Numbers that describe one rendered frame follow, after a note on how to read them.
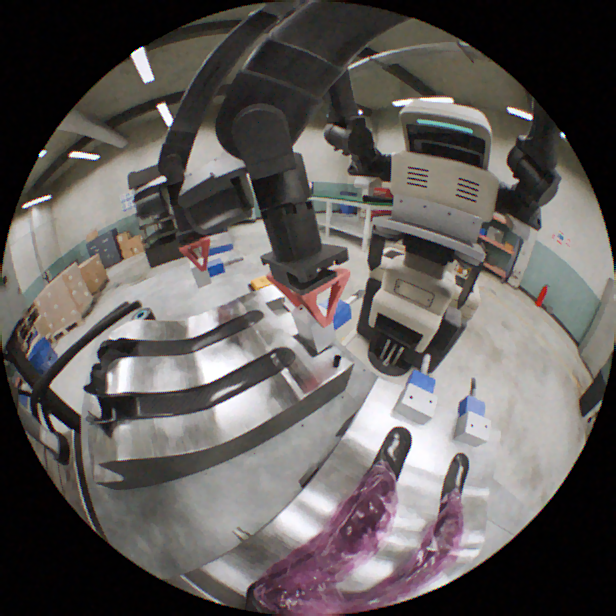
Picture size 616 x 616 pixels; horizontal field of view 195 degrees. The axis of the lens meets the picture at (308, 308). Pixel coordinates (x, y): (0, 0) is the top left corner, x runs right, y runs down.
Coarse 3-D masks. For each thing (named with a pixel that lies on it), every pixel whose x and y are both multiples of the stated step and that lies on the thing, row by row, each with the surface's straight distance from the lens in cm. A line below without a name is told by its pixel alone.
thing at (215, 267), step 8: (240, 256) 48; (192, 264) 46; (200, 264) 44; (208, 264) 46; (216, 264) 45; (224, 264) 47; (192, 272) 44; (200, 272) 44; (208, 272) 45; (216, 272) 45; (224, 272) 46; (200, 280) 45; (208, 280) 45
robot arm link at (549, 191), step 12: (540, 108) 40; (540, 120) 41; (552, 120) 40; (528, 132) 43; (540, 132) 41; (552, 132) 40; (516, 144) 47; (528, 144) 43; (540, 144) 42; (552, 144) 42; (516, 156) 46; (540, 156) 42; (552, 156) 43; (552, 168) 44; (552, 180) 43; (540, 192) 43; (552, 192) 47; (540, 204) 47
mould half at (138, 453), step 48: (144, 336) 37; (192, 336) 36; (240, 336) 31; (288, 336) 29; (144, 384) 29; (192, 384) 28; (288, 384) 24; (336, 384) 27; (96, 432) 31; (144, 432) 26; (192, 432) 25; (240, 432) 23; (96, 480) 43; (144, 480) 36
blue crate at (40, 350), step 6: (42, 342) 386; (48, 342) 397; (36, 348) 438; (42, 348) 423; (48, 348) 393; (30, 354) 432; (36, 354) 378; (42, 354) 380; (30, 360) 407; (36, 360) 391; (42, 360) 377; (36, 366) 406
